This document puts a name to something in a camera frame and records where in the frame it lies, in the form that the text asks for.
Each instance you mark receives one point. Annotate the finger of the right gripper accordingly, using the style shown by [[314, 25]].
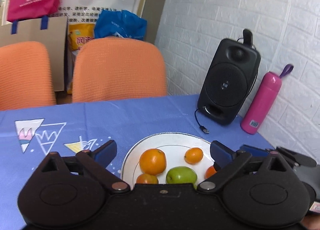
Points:
[[255, 152]]

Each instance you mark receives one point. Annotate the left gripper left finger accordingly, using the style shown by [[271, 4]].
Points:
[[94, 164]]

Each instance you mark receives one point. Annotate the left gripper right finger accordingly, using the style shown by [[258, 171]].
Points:
[[231, 163]]

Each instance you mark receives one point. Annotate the small orange kumquat front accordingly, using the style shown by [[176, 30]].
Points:
[[193, 155]]

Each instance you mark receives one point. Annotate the green fruit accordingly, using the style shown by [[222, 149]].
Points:
[[180, 175]]

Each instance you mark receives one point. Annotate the large orange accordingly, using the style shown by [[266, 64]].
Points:
[[153, 162], [147, 179]]

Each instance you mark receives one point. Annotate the dark orange mandarin in plate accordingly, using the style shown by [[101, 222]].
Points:
[[210, 172]]

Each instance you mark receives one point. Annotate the white ceramic plate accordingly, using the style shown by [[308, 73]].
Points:
[[174, 145]]

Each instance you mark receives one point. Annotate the large orange in plate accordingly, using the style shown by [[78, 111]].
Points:
[[153, 162]]

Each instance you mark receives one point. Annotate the pink thermos bottle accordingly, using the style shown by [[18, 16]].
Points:
[[263, 100]]

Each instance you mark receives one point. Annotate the blue patterned tablecloth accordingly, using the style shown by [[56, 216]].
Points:
[[125, 121]]

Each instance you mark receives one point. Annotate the black speaker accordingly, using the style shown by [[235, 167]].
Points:
[[230, 79]]

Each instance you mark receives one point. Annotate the right orange chair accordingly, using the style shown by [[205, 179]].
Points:
[[118, 68]]

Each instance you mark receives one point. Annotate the orange chair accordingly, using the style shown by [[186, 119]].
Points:
[[118, 68], [26, 78]]

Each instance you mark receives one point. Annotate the left orange chair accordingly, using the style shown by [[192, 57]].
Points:
[[26, 78]]

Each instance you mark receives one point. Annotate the yellow package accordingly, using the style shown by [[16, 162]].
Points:
[[78, 35]]

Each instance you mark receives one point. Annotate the blue plastic bag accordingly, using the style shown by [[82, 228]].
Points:
[[122, 24]]

